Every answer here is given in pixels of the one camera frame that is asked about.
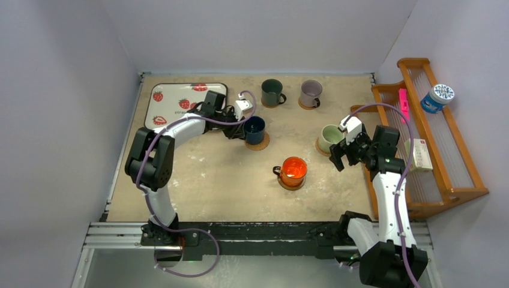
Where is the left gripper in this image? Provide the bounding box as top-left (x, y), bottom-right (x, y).
top-left (214, 107), bottom-right (245, 140)

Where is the pale green mug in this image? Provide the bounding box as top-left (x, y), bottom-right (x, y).
top-left (318, 124), bottom-right (345, 153)

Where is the navy blue mug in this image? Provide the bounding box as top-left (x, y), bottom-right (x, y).
top-left (243, 116), bottom-right (265, 145)

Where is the orange mug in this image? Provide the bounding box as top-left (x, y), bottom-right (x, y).
top-left (272, 157), bottom-right (308, 186)

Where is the light wooden coaster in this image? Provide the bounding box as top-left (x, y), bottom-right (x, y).
top-left (261, 100), bottom-right (283, 109)
top-left (298, 99), bottom-right (321, 110)

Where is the dark brown wooden coaster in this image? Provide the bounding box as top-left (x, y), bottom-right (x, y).
top-left (277, 178), bottom-right (306, 191)

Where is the dark green mug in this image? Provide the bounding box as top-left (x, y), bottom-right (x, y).
top-left (261, 79), bottom-right (287, 105)

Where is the purple mug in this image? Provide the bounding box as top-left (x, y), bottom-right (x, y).
top-left (299, 80), bottom-right (323, 107)

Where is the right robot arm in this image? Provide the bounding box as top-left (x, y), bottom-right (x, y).
top-left (330, 124), bottom-right (428, 287)

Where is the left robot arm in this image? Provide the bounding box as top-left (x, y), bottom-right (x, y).
top-left (125, 91), bottom-right (256, 246)

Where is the strawberry print tray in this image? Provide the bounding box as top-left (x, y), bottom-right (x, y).
top-left (144, 83), bottom-right (227, 129)

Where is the wooden tiered rack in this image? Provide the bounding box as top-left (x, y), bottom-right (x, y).
top-left (371, 58), bottom-right (489, 220)

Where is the white card box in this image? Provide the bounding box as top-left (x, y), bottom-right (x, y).
top-left (409, 139), bottom-right (433, 172)

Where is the pink marker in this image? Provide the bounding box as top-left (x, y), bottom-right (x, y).
top-left (399, 88), bottom-right (410, 124)

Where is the blue jar white lid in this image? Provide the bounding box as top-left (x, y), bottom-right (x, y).
top-left (420, 84), bottom-right (455, 114)

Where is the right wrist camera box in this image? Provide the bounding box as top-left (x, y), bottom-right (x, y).
top-left (339, 116), bottom-right (363, 145)

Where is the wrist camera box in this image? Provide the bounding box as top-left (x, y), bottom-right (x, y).
top-left (233, 99), bottom-right (253, 121)
top-left (339, 116), bottom-right (363, 145)

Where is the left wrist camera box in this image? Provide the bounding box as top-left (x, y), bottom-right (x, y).
top-left (233, 99), bottom-right (253, 121)

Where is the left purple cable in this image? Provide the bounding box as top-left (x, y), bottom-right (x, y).
top-left (135, 89), bottom-right (259, 278)

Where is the purple cable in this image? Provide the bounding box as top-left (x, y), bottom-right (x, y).
top-left (135, 89), bottom-right (259, 278)
top-left (342, 102), bottom-right (423, 288)

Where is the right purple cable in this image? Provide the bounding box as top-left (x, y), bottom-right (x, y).
top-left (342, 102), bottom-right (423, 288)

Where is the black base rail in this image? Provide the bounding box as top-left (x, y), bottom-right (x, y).
top-left (81, 220), bottom-right (433, 263)

